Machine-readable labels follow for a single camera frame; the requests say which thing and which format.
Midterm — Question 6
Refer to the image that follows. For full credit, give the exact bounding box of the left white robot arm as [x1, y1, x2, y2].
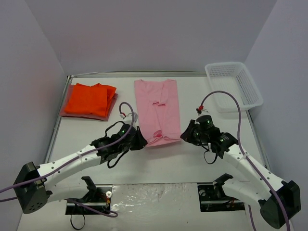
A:
[14, 123, 147, 214]

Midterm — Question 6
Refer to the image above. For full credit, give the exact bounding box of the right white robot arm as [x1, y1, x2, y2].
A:
[180, 115, 301, 229]

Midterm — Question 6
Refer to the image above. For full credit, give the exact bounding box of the folded orange t shirt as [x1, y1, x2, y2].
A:
[64, 82, 117, 118]

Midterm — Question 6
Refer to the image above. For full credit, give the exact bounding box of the white plastic basket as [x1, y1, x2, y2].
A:
[205, 62, 263, 111]

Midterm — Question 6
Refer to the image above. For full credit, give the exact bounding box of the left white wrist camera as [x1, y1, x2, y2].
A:
[122, 113, 138, 125]

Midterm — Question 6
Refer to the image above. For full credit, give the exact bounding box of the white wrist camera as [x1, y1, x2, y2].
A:
[196, 106, 210, 117]
[122, 113, 138, 125]

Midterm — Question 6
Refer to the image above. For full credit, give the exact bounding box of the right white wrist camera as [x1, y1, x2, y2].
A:
[196, 106, 210, 117]

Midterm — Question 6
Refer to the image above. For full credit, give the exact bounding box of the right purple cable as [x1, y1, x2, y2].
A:
[198, 90, 292, 231]

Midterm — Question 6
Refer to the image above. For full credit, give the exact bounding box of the purple cable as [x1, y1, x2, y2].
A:
[0, 103, 135, 218]
[198, 90, 292, 231]

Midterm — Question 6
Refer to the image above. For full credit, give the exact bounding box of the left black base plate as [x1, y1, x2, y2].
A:
[65, 185, 112, 215]

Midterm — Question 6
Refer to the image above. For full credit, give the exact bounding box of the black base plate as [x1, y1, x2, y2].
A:
[197, 183, 245, 212]
[65, 185, 112, 215]

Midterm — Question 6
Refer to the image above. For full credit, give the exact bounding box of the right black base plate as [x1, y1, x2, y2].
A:
[197, 183, 245, 212]

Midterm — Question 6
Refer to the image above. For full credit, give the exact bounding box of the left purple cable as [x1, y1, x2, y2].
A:
[0, 103, 135, 218]

